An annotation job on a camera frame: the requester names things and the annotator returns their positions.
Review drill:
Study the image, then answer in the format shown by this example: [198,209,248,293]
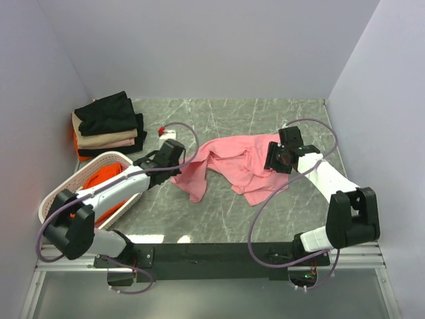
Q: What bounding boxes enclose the black folded t shirt lower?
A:
[78,114,147,158]

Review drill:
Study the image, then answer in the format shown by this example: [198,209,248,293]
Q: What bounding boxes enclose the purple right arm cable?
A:
[247,118,341,292]

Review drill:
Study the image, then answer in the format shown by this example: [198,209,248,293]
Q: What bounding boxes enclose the aluminium frame rail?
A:
[19,242,402,318]

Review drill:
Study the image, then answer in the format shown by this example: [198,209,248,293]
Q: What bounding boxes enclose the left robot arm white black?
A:
[37,139,185,260]

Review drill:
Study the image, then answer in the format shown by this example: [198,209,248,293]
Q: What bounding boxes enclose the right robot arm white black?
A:
[264,142,381,259]

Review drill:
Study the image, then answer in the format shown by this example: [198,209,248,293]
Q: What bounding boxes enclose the black folded t shirt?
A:
[74,91,137,136]
[78,114,147,158]

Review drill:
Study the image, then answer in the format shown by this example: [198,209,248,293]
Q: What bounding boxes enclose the orange folded t shirt bottom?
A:
[73,132,91,162]

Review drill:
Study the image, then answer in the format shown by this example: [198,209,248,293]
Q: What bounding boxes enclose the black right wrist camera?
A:
[278,126,304,149]

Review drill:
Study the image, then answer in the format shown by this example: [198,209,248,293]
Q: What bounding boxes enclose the orange t shirt in basket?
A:
[81,163,128,226]

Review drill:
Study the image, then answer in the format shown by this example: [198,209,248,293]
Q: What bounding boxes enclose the beige folded t shirt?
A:
[72,113,137,146]

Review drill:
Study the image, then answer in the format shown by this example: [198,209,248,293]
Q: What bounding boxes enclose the white plastic laundry basket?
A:
[38,152,141,229]

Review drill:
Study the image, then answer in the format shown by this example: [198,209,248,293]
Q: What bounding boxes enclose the black folded t shirt top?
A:
[74,91,137,136]

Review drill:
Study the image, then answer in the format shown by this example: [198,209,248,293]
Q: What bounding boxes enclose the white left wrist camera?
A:
[158,126,177,146]

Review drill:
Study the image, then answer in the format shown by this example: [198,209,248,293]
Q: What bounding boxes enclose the light pink folded t shirt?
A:
[78,138,135,150]

